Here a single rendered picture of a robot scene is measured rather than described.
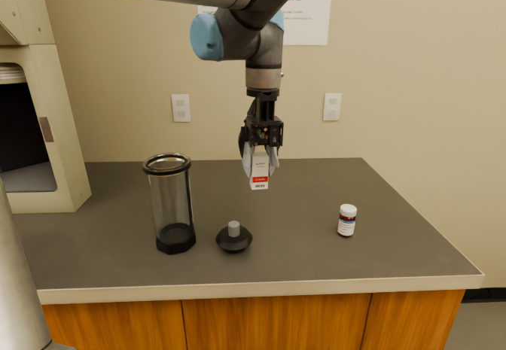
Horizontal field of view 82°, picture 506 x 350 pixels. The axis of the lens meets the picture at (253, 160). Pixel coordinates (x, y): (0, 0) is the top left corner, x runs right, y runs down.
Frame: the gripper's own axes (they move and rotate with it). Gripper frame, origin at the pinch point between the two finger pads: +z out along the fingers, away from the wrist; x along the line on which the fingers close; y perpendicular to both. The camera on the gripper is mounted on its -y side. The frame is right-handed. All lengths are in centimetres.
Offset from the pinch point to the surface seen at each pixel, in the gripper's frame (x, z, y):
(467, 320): 125, 110, -28
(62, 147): -52, -1, -22
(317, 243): 14.3, 18.3, 6.8
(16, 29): -53, -31, -16
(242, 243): -5.3, 15.4, 7.5
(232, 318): -8.5, 32.5, 13.2
